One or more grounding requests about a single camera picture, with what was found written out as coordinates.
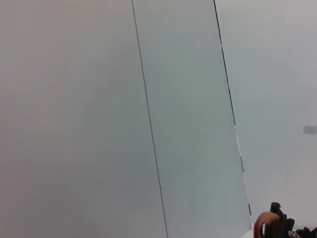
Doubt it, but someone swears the black bag with brown handles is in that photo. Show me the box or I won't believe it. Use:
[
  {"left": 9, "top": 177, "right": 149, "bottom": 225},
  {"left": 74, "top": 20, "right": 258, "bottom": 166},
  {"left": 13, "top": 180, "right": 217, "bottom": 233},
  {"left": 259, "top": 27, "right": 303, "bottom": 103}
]
[{"left": 254, "top": 211, "right": 317, "bottom": 238}]

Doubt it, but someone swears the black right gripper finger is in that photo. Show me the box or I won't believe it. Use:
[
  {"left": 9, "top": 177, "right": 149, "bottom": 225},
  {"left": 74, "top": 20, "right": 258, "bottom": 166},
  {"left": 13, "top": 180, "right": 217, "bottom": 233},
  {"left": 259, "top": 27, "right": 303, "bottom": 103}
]
[{"left": 264, "top": 202, "right": 296, "bottom": 238}]

